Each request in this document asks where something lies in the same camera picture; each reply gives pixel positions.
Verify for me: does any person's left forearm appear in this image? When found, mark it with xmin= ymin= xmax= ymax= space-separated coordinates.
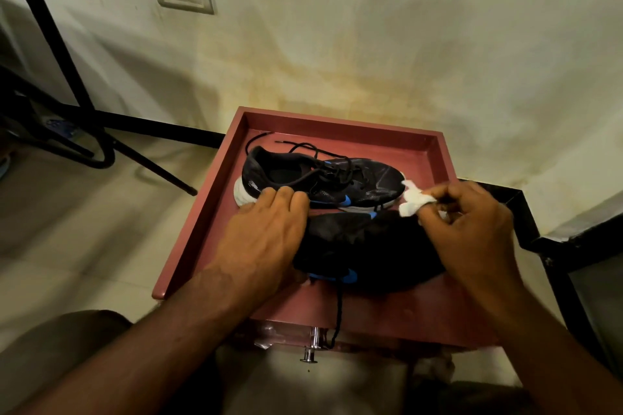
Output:
xmin=15 ymin=276 xmax=259 ymax=415

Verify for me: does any person's left hand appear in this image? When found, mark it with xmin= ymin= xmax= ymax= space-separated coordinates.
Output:
xmin=207 ymin=186 xmax=311 ymax=304

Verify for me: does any silver metal drawer knob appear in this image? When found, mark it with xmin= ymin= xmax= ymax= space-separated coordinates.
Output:
xmin=300 ymin=326 xmax=323 ymax=365

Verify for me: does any person's right leg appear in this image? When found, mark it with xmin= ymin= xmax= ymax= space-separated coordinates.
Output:
xmin=403 ymin=378 xmax=541 ymax=415

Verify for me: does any black sneaker with blue logo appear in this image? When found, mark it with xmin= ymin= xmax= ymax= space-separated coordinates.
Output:
xmin=291 ymin=209 xmax=447 ymax=350

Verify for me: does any black metal table frame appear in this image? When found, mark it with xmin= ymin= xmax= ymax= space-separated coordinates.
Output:
xmin=0 ymin=0 xmax=226 ymax=197

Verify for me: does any person's right hand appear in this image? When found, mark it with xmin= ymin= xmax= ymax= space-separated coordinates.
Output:
xmin=416 ymin=180 xmax=525 ymax=301

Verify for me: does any red wooden tray table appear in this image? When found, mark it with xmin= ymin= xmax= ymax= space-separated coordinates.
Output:
xmin=152 ymin=106 xmax=503 ymax=358

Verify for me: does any black metal frame furniture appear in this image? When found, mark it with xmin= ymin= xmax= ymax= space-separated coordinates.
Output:
xmin=459 ymin=179 xmax=623 ymax=384

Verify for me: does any white tissue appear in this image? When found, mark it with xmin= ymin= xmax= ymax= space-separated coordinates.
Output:
xmin=398 ymin=180 xmax=451 ymax=222

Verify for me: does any person's right forearm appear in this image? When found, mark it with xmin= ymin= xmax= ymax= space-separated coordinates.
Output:
xmin=465 ymin=281 xmax=623 ymax=415

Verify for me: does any black sneaker with white sole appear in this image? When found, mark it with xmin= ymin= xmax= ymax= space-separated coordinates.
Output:
xmin=234 ymin=132 xmax=407 ymax=214

